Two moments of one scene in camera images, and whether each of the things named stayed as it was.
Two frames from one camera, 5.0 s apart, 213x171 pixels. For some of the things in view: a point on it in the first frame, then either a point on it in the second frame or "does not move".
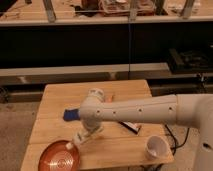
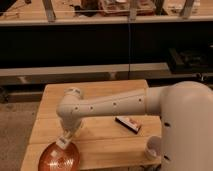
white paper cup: x=157 y=150 does not move
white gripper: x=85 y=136 to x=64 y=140
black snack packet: x=130 y=126 does not move
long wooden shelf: x=150 y=71 does not move
